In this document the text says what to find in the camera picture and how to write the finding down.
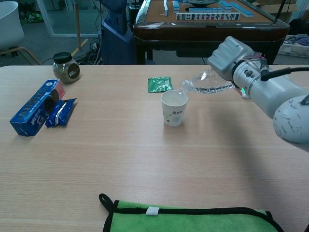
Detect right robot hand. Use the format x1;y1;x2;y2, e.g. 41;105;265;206
207;36;255;82

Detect transparent plastic bottle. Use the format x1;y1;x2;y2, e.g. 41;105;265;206
178;68;235;95

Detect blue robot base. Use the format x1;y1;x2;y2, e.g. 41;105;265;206
100;0;136;65

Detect white paper cup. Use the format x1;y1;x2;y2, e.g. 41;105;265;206
160;89;189;127

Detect brown mahjong table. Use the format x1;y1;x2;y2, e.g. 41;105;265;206
133;0;291;65

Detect face-up mahjong tile row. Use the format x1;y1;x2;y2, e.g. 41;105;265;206
176;12;241;21

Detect white plastic basket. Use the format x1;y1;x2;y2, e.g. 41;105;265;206
277;36;309;58

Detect black tripod stand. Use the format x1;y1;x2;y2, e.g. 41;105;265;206
274;0;287;25

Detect green sachet packet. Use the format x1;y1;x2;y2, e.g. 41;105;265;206
147;76;174;94

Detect blue clothes pile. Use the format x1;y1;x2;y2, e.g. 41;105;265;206
284;35;309;46

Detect black bag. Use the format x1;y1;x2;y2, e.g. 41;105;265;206
288;18;309;36

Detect wooden pole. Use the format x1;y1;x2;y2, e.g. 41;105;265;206
74;0;82;51

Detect glass jar black lid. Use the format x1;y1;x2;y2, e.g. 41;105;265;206
52;52;81;85

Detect green cloth black trim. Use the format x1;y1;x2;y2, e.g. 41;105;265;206
98;193;285;232

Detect blue cookie packet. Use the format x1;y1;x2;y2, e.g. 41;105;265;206
45;98;78;128

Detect green bag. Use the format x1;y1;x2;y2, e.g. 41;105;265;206
20;12;44;24

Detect blue cookie box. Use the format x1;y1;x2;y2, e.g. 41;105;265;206
9;79;66;137

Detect white chair wooden legs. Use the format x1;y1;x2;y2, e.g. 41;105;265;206
0;0;42;66

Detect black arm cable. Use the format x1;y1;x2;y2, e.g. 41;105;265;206
260;66;309;82

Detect black floor cable tangle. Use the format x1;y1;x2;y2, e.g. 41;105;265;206
72;37;105;65

